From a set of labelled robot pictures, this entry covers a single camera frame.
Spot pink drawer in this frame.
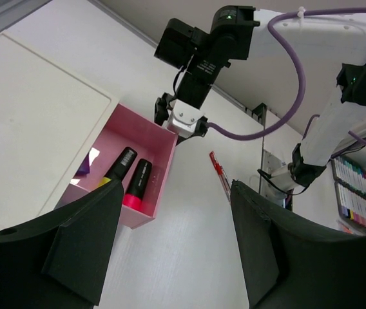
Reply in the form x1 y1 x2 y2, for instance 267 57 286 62
58 104 177 229

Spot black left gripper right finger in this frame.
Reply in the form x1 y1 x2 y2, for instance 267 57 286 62
231 181 366 308

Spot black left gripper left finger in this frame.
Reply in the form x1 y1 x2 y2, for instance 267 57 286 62
0 180 124 308

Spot purple highlighter marker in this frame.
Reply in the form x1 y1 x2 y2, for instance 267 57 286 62
75 154 90 177

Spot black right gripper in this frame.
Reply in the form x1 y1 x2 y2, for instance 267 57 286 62
153 5 261 138

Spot marker set box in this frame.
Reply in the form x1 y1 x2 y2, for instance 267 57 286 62
331 157 366 231

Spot yellow highlighter marker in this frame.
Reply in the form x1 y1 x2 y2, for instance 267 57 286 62
98 147 137 187

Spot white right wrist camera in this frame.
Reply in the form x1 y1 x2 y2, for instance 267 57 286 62
166 100 205 138

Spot pink highlighter marker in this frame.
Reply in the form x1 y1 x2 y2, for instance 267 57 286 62
122 158 152 211

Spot red gel pen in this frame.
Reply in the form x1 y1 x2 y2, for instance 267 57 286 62
209 151 231 202

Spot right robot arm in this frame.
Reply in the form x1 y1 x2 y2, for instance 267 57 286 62
155 6 366 193

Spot white drawer cabinet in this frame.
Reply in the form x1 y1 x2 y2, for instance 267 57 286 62
0 33 118 230

